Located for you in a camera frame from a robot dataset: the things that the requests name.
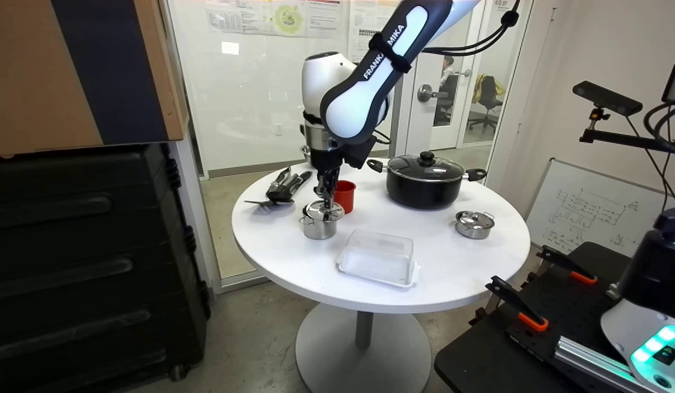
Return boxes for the red plastic cup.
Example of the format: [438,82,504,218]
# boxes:
[332,180,359,216]

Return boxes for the white paper notice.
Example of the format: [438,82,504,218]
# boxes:
[347,0,397,73]

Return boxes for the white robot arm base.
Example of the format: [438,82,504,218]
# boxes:
[599,205,675,393]

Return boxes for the small open steel pot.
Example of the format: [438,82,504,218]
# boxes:
[299,210,340,243]

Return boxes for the white table pedestal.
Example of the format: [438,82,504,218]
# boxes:
[293,304,433,393]

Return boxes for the black office chair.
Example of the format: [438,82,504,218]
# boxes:
[468,75,504,133]

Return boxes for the brown cardboard box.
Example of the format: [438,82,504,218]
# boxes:
[0,0,191,160]

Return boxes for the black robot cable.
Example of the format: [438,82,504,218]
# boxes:
[421,0,524,58]

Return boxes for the black camera bar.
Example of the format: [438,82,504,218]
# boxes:
[573,79,645,117]

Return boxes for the seated person in background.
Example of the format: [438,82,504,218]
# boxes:
[433,54,462,127]

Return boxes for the black drawer cabinet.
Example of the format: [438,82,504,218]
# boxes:
[0,142,212,393]

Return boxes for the black kitchen tongs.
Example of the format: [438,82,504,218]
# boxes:
[265,163,314,203]

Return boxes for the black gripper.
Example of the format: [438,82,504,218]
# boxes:
[305,142,347,210]

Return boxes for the black perforated workbench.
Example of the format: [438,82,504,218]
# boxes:
[433,240,675,393]

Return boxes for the large black cooking pot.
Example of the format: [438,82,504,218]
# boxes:
[366,156,489,212]

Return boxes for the white whiteboard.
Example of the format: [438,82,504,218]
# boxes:
[524,157,675,258]

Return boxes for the glass lid with black knob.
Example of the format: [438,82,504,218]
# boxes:
[387,149,466,183]

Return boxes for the poster with green circle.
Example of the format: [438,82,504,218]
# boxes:
[203,0,345,39]

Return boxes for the small metal bowl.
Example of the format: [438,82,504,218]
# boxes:
[452,210,496,243]

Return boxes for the aluminium profile rail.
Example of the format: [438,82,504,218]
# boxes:
[553,335,667,393]

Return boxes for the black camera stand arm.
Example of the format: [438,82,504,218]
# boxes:
[577,108,675,157]

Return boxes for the black clamp orange handle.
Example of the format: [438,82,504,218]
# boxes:
[486,272,550,336]
[536,245,601,290]

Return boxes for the clear plastic container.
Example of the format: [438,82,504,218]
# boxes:
[335,228,420,292]

